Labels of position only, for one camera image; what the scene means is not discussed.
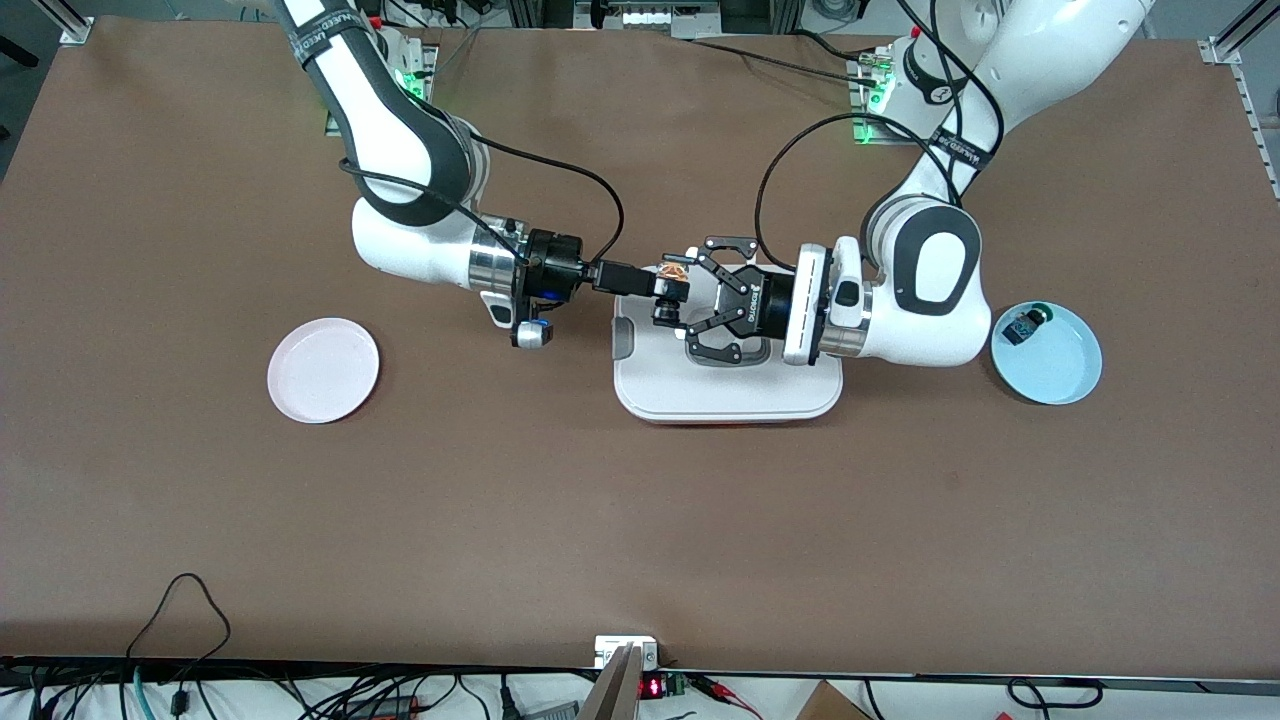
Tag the red digit display module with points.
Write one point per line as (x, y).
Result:
(652, 687)

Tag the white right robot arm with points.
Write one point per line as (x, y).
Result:
(400, 150)

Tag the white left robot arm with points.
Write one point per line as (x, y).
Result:
(900, 340)

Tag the light blue round plate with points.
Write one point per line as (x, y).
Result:
(1050, 370)

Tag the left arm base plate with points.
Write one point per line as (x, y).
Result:
(862, 100)

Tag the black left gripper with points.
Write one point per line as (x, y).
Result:
(770, 302)

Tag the small blue black object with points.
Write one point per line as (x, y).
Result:
(1025, 326)

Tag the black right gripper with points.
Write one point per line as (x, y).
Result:
(556, 265)

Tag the gray box latch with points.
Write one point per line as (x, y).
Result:
(622, 340)

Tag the brown cardboard piece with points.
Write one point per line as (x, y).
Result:
(830, 705)

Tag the orange push button switch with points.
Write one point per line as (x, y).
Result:
(673, 266)

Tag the white lidded storage box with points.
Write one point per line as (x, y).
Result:
(720, 395)

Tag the pink round plate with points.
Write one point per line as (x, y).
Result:
(322, 370)

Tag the aluminum camera mount post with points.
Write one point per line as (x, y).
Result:
(620, 690)

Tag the aluminum frame post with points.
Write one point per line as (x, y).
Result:
(75, 25)

